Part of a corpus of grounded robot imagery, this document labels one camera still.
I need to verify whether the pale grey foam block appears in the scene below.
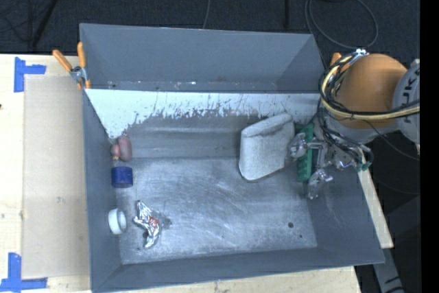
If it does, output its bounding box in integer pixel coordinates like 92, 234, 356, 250
238, 113, 296, 182

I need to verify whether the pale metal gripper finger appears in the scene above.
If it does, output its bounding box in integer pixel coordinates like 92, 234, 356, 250
287, 132, 311, 159
306, 169, 334, 200

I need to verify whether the crumpled silver foil wrapper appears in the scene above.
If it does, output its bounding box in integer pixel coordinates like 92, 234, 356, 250
132, 200, 163, 249

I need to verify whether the pale wood board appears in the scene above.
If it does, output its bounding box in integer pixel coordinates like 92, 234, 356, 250
21, 74, 91, 281

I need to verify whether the blue cylinder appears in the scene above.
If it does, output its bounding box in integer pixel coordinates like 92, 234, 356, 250
110, 165, 134, 189

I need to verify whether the grey metal bin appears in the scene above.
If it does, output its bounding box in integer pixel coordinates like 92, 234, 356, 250
79, 23, 386, 293

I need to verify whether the red-brown toy animal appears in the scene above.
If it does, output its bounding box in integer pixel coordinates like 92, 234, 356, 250
110, 134, 133, 163

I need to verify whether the white ring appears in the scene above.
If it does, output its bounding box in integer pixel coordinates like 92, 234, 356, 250
108, 207, 128, 235

